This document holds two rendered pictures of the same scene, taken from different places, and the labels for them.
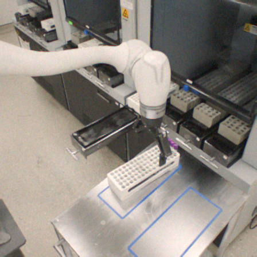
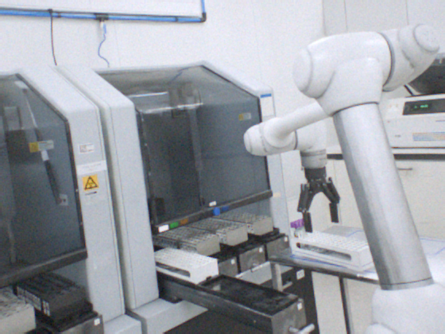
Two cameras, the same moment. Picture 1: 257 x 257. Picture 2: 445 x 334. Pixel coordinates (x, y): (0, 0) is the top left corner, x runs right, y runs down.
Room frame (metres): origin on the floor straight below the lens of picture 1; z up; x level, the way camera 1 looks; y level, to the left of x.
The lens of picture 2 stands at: (1.12, 1.57, 1.39)
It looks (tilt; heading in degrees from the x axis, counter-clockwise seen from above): 3 degrees down; 268
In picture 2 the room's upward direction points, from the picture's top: 7 degrees counter-clockwise
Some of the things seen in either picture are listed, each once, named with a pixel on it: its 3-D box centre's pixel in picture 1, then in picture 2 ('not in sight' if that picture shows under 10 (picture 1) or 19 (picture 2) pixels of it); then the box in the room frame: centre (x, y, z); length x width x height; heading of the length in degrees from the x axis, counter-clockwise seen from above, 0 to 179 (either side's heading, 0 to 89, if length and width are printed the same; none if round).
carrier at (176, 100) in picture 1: (179, 102); (207, 246); (1.16, -0.27, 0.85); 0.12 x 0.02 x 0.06; 39
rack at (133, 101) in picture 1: (154, 95); (181, 266); (1.26, -0.15, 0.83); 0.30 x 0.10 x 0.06; 128
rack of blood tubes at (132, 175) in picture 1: (144, 168); (331, 248); (0.73, -0.06, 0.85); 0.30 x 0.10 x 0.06; 125
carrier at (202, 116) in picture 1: (203, 117); (235, 235); (1.04, -0.37, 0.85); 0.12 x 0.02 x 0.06; 38
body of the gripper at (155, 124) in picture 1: (151, 122); (315, 179); (0.75, -0.08, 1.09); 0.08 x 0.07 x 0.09; 35
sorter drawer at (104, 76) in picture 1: (142, 61); (40, 308); (1.74, -0.11, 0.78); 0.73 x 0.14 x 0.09; 128
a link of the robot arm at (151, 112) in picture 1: (152, 105); (313, 158); (0.75, -0.08, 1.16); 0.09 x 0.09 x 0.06
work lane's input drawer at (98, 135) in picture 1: (129, 117); (215, 291); (1.15, -0.01, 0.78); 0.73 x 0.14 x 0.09; 128
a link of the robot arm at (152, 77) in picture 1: (152, 76); (306, 128); (0.76, -0.08, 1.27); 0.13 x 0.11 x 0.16; 14
